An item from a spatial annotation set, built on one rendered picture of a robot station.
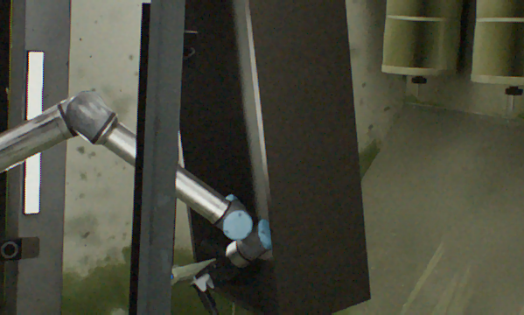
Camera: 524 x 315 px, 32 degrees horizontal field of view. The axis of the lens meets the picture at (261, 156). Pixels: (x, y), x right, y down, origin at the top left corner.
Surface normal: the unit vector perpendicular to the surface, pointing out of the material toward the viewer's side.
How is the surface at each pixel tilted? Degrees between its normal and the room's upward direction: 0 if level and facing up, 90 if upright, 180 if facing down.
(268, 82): 90
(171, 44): 90
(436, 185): 57
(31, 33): 90
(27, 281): 90
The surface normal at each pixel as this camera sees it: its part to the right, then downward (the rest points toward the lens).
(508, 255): -0.69, -0.52
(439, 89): -0.85, 0.02
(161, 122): 0.52, 0.14
